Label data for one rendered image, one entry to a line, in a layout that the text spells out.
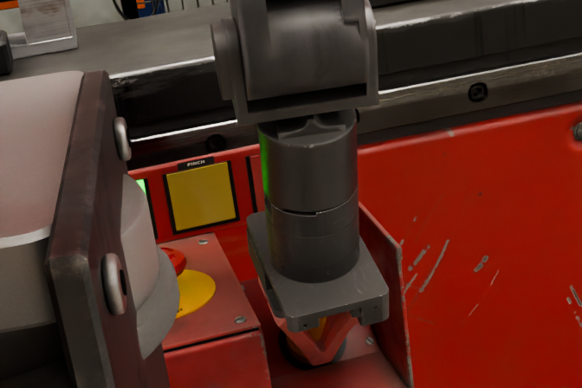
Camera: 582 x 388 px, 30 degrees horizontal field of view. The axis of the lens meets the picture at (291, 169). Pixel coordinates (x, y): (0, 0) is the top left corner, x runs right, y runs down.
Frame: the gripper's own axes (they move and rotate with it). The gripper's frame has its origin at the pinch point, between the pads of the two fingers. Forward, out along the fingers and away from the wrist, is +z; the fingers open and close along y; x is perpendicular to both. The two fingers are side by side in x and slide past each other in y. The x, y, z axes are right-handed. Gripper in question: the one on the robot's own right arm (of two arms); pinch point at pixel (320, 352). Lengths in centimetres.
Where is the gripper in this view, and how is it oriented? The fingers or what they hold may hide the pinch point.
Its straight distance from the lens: 75.1
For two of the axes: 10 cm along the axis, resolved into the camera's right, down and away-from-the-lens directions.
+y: -2.8, -5.7, 7.7
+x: -9.6, 2.1, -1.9
